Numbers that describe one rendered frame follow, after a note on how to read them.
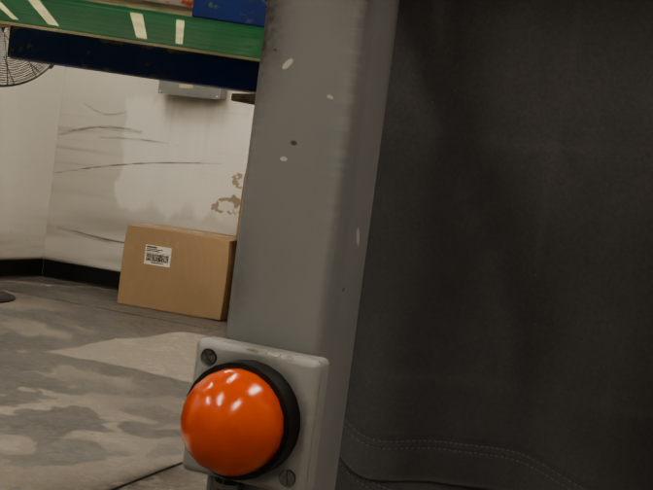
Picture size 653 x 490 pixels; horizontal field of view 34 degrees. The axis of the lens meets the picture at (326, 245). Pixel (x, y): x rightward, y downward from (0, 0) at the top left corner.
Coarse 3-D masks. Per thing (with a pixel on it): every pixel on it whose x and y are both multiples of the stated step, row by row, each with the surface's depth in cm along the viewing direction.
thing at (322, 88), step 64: (320, 0) 39; (384, 0) 40; (320, 64) 39; (384, 64) 41; (256, 128) 40; (320, 128) 39; (256, 192) 40; (320, 192) 39; (256, 256) 40; (320, 256) 39; (256, 320) 40; (320, 320) 39; (320, 384) 38; (320, 448) 40
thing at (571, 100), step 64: (448, 0) 66; (512, 0) 65; (576, 0) 63; (640, 0) 62; (448, 64) 67; (512, 64) 65; (576, 64) 63; (640, 64) 62; (384, 128) 68; (448, 128) 67; (512, 128) 65; (576, 128) 63; (640, 128) 62; (384, 192) 68; (448, 192) 67; (512, 192) 66; (576, 192) 64; (640, 192) 62; (384, 256) 68; (448, 256) 68; (512, 256) 66; (576, 256) 64; (640, 256) 63; (384, 320) 68; (448, 320) 68; (512, 320) 66; (576, 320) 64; (640, 320) 63; (384, 384) 68; (448, 384) 68; (512, 384) 66; (576, 384) 64; (640, 384) 63; (384, 448) 69; (448, 448) 68; (512, 448) 66; (576, 448) 64; (640, 448) 63
